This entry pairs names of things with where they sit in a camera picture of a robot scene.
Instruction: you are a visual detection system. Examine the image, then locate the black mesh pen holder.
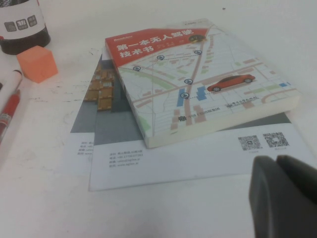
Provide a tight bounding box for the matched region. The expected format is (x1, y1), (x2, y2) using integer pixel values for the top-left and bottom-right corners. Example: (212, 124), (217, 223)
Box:
(0, 0), (52, 56)

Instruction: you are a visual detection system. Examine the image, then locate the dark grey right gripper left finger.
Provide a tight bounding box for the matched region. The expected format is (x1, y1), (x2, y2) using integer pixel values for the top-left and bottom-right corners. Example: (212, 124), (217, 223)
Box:
(248, 155), (306, 238)

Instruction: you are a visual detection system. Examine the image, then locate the grey white printed brochure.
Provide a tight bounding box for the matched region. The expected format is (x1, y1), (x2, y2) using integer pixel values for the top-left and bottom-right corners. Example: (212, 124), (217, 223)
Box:
(70, 53), (117, 157)
(88, 74), (317, 192)

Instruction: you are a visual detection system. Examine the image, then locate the orange cube eraser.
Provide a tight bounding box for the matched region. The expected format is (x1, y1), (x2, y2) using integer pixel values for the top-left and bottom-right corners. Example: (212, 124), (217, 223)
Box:
(16, 45), (59, 84)

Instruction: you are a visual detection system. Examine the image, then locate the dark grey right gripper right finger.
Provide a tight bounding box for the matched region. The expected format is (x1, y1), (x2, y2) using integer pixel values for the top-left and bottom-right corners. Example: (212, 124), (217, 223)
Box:
(276, 154), (317, 238)

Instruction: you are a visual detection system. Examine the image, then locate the red ballpoint pen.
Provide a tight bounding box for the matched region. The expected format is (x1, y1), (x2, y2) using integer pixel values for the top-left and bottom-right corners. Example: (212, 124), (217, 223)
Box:
(0, 89), (21, 147)

